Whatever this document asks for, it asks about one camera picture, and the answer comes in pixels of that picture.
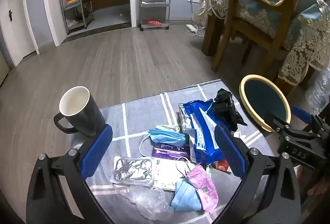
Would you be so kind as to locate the crumpled clear plastic wrap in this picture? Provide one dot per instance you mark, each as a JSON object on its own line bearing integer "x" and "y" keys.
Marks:
{"x": 318, "y": 95}

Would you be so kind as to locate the red plastic bag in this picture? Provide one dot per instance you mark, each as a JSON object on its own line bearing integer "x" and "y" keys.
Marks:
{"x": 156, "y": 22}

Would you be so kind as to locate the wooden chair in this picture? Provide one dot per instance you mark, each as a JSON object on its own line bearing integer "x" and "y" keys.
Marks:
{"x": 260, "y": 33}

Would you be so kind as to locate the black mug white inside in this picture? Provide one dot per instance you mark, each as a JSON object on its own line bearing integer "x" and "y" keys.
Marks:
{"x": 87, "y": 120}

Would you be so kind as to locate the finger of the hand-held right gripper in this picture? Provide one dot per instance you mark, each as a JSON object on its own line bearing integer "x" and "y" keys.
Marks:
{"x": 301, "y": 112}
{"x": 296, "y": 151}

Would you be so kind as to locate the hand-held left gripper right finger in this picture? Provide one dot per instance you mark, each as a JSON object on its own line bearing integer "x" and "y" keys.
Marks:
{"x": 229, "y": 151}

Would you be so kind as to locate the white power strip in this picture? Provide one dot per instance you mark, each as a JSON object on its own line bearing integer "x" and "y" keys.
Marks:
{"x": 192, "y": 28}

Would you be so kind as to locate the blue face mask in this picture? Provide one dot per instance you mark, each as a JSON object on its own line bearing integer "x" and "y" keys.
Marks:
{"x": 184, "y": 197}
{"x": 165, "y": 137}

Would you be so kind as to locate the clear plastic bag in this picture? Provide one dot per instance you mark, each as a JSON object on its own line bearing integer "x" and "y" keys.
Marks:
{"x": 147, "y": 198}

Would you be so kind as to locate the blue white wet wipes packet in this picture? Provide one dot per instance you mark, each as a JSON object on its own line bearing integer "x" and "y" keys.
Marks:
{"x": 203, "y": 133}

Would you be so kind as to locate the teal lace tablecloth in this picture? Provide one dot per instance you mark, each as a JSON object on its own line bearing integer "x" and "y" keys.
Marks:
{"x": 304, "y": 23}

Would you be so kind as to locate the red wrapper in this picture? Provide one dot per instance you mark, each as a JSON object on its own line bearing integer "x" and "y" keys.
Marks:
{"x": 220, "y": 166}

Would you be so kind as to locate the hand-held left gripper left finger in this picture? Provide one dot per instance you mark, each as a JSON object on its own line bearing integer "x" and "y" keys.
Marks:
{"x": 98, "y": 151}

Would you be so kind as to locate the white paper leaflet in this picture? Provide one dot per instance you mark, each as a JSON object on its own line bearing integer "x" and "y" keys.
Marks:
{"x": 165, "y": 175}

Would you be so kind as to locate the pink printed packet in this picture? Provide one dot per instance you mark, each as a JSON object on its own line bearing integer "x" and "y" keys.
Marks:
{"x": 203, "y": 185}

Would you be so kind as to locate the black plastic bag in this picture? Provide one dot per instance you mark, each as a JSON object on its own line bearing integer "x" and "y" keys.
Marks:
{"x": 226, "y": 108}

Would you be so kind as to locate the grey checked mat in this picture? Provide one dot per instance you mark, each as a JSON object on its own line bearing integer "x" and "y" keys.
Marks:
{"x": 144, "y": 113}

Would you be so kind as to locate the silver foil packet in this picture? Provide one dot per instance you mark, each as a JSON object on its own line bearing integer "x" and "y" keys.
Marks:
{"x": 132, "y": 169}

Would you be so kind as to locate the person's right hand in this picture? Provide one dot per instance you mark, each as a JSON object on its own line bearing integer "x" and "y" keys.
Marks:
{"x": 318, "y": 189}

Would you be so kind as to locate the blue bin yellow rim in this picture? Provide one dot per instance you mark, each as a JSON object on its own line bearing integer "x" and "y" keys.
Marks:
{"x": 263, "y": 100}

